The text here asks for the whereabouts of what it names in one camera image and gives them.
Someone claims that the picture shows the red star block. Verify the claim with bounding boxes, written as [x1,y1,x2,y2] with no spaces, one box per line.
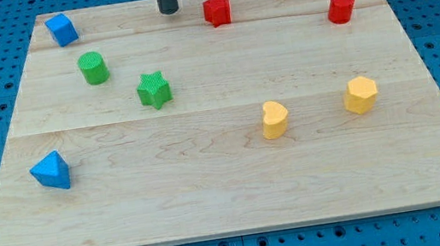
[202,0,232,27]

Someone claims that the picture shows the green star block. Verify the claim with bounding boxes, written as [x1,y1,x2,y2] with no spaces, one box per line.
[137,71,173,109]

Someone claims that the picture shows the green cylinder block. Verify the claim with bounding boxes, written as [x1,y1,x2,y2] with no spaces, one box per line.
[77,51,110,85]

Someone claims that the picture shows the blue cube block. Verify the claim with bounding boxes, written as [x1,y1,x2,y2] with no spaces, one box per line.
[44,13,79,47]

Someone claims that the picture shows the wooden board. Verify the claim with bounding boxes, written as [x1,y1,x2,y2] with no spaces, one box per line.
[0,0,440,246]

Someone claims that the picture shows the yellow heart block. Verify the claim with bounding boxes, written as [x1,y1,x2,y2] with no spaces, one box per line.
[262,101,289,140]

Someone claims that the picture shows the red cylinder block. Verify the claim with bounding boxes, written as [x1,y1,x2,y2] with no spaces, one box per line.
[327,0,355,25]

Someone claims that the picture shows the blue triangle block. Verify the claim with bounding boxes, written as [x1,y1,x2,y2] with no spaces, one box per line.
[29,150,71,190]

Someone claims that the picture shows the yellow hexagon block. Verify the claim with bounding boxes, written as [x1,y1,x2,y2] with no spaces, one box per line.
[343,76,378,114]

